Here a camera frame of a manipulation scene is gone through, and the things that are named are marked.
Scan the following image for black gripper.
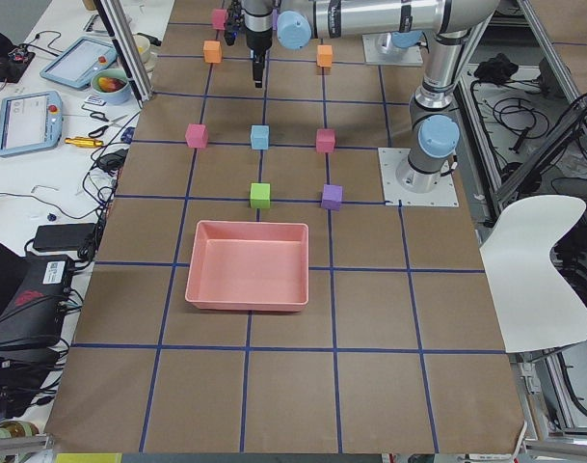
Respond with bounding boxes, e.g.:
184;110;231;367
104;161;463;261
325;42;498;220
243;0;275;89

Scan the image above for orange block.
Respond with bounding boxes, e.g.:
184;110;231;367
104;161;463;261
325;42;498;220
316;44;334;68
202;41;223;64

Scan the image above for aluminium frame post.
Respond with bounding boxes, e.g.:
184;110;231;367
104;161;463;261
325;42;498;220
94;0;153;106

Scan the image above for teach pendant near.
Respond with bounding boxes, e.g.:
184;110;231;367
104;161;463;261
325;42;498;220
0;91;63;157

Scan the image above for black computer box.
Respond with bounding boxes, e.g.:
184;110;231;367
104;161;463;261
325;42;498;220
0;255;74;351

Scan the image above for pink block front left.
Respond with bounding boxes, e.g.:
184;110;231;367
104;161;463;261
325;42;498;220
185;123;209;149

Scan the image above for white chair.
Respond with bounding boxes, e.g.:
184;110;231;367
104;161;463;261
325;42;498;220
480;195;587;353

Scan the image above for blue bowl with fruit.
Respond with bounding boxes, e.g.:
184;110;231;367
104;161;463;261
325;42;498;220
91;68;131;105

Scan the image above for orange block back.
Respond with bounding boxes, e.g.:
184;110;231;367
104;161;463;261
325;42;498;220
316;44;334;68

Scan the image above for light blue block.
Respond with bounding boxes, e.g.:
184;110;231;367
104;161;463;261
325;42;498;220
251;124;270;150

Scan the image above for black power adapter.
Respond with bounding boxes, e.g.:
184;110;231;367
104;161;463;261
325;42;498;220
33;223;95;252

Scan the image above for black scissors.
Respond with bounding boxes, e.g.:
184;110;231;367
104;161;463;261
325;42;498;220
88;111;126;139

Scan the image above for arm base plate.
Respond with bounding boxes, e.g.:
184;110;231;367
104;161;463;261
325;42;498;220
362;31;423;68
378;148;459;207

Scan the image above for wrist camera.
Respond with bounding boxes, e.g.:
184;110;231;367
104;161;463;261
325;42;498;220
224;0;244;46

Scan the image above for purple block near pink tray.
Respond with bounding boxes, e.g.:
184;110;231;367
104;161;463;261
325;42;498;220
321;184;343;211

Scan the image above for teach pendant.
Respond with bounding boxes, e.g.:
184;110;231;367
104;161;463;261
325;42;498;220
40;37;118;90
0;91;63;157

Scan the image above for green block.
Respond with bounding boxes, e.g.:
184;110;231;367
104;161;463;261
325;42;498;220
250;182;271;209

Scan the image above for pink block back left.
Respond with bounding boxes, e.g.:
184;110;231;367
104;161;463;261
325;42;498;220
315;128;336;153

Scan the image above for pink block front right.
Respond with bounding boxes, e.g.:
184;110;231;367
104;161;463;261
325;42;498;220
211;9;227;31

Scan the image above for cream bowl with lemon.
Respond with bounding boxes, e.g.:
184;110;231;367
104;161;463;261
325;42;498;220
133;34;152;69

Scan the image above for teach pendant far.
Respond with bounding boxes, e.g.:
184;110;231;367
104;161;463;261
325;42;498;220
40;37;118;90

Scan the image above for orange block front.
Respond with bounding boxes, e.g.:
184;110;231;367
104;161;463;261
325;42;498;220
202;41;223;64

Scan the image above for brass cylinder tool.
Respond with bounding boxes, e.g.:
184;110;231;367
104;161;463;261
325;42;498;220
65;137;104;149

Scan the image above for pink plastic tray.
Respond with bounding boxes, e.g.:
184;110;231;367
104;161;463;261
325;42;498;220
185;220;309;313

